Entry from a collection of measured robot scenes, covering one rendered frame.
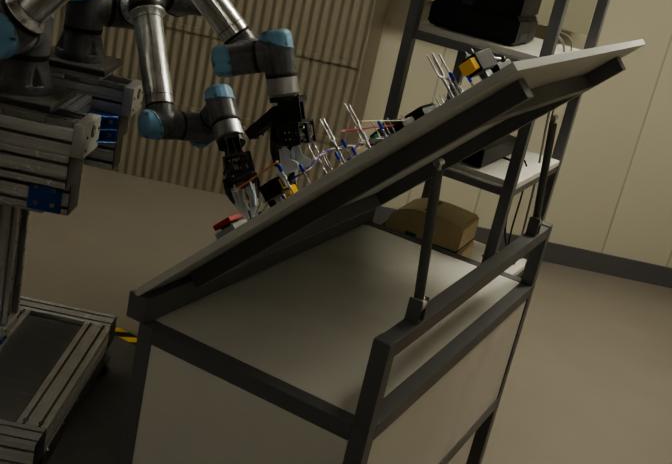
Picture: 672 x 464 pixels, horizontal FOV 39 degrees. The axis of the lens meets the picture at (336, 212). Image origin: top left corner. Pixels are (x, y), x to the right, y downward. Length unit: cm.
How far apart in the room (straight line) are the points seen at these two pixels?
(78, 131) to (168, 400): 73
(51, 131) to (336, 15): 302
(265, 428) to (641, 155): 397
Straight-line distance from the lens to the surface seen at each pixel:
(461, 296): 223
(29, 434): 283
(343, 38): 533
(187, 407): 221
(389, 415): 205
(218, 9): 235
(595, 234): 580
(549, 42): 293
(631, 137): 567
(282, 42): 220
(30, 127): 254
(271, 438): 210
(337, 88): 538
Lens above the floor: 181
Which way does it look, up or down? 19 degrees down
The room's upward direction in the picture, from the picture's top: 13 degrees clockwise
